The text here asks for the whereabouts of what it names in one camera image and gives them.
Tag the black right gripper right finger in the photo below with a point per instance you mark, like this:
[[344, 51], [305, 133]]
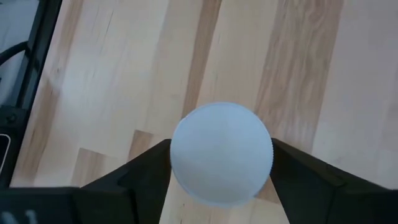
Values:
[[326, 199]]

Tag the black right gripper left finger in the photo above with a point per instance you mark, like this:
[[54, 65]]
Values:
[[109, 202]]

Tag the black metal table frame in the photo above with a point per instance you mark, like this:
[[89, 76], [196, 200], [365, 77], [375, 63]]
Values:
[[46, 18]]

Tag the large orange pill bottle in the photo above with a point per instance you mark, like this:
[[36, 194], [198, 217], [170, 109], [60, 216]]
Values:
[[221, 155]]

